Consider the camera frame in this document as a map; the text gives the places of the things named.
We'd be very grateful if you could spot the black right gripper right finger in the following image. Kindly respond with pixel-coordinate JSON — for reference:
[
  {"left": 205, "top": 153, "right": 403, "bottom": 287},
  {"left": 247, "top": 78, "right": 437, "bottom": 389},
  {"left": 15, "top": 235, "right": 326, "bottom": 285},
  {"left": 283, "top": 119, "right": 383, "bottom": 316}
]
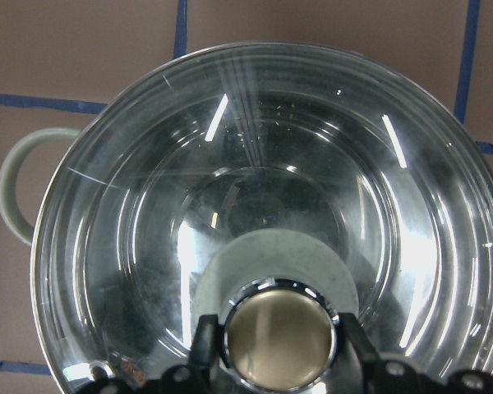
[{"left": 338, "top": 313, "right": 493, "bottom": 393}]

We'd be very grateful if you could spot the glass pot lid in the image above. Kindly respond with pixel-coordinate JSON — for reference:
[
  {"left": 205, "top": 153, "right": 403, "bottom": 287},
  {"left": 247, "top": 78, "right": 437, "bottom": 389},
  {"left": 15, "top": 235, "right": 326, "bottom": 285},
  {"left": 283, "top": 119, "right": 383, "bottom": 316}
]
[{"left": 31, "top": 43, "right": 493, "bottom": 393}]

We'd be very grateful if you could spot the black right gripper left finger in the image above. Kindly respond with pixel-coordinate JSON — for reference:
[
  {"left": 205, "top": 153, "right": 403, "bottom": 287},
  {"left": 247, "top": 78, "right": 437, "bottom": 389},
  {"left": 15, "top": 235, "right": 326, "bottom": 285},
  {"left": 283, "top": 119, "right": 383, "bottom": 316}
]
[{"left": 81, "top": 314, "right": 223, "bottom": 393}]

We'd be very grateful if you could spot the pale green cooking pot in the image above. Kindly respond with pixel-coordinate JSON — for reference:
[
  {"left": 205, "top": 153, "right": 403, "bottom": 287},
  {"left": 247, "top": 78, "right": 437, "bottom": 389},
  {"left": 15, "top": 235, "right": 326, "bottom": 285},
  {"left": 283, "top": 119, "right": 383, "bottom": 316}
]
[{"left": 0, "top": 127, "right": 81, "bottom": 246}]

